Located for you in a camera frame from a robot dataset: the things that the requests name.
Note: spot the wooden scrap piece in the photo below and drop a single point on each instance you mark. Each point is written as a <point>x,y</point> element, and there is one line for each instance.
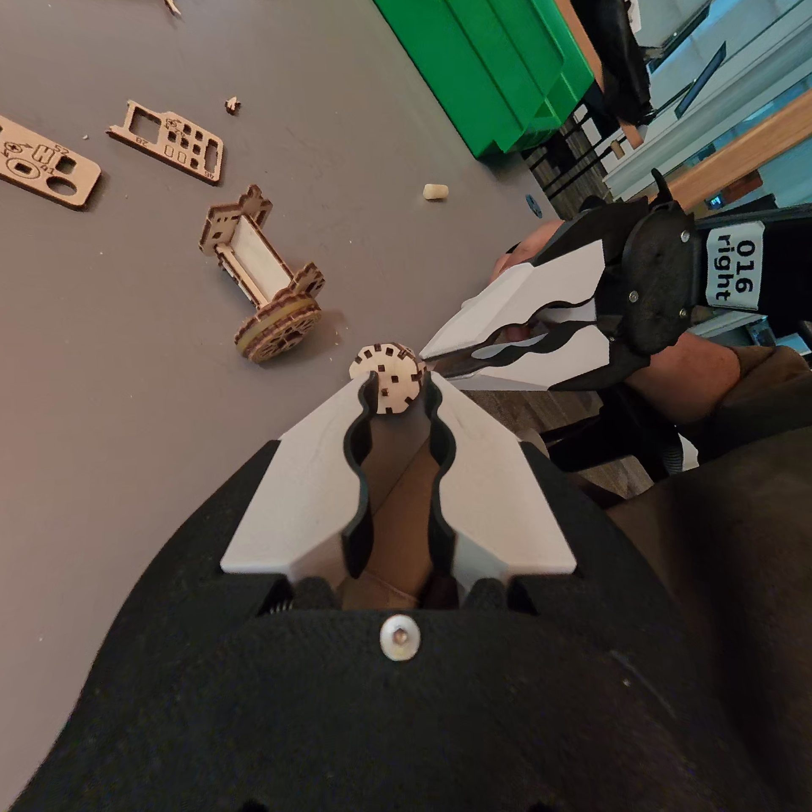
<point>233,106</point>

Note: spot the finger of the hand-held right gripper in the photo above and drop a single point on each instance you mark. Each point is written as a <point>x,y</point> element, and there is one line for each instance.
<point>571,361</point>
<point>539,279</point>

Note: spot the wooden frame with wheel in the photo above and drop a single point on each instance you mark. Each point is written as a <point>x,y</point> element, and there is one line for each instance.
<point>260,266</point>

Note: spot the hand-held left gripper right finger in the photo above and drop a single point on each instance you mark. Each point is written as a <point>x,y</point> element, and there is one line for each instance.
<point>507,501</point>

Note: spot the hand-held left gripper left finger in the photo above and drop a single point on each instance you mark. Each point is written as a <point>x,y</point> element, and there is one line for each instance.
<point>298,501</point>

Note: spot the small wooden sheet slotted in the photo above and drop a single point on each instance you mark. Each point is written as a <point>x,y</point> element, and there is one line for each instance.
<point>143,141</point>

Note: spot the green plastic bin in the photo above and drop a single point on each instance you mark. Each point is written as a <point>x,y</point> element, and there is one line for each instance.
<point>568,57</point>
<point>469,63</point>

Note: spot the small cream cylinder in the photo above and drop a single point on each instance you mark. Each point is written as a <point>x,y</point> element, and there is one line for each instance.
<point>436,192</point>

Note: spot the wooden top office desk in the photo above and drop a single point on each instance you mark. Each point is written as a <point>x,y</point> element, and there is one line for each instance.
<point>748,152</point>

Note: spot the person's right hand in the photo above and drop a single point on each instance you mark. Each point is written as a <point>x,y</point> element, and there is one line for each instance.
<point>526,247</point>

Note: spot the black monitor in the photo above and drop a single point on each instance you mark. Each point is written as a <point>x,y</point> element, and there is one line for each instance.
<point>701,79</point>

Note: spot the person's brown clothing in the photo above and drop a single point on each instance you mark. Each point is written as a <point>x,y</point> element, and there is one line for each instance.
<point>698,571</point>

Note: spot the black office chair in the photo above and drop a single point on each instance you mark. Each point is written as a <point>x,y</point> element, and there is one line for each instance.
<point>590,444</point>
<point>661,187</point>

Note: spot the grey desk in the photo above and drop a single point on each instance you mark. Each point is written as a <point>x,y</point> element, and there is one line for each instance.
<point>317,254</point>

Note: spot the wooden cone model part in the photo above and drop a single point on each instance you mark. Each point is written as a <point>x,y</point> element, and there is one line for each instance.
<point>393,380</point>

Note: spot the small wooden sheet round hole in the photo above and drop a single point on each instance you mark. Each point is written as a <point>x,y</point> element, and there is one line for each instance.
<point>41,152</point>

